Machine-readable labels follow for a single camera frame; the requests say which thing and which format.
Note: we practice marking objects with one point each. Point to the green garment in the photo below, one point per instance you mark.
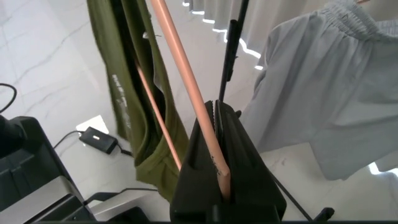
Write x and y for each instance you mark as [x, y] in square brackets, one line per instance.
[155, 177]

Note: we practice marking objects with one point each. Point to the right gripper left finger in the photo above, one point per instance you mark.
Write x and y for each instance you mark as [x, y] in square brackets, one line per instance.
[192, 186]

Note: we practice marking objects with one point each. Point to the black power adapter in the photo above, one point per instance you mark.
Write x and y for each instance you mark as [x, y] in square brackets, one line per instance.
[98, 140]

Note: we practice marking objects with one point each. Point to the black clothes rack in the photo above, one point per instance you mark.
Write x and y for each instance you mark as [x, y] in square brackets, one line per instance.
[231, 46]

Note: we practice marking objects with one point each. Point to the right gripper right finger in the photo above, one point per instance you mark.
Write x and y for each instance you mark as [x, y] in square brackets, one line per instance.
[255, 193]

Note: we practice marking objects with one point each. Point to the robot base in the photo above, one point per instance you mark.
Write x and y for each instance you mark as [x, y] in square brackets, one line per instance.
[31, 174]

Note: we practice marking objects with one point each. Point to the pale grey shorts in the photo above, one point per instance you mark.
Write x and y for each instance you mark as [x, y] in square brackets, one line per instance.
[311, 93]

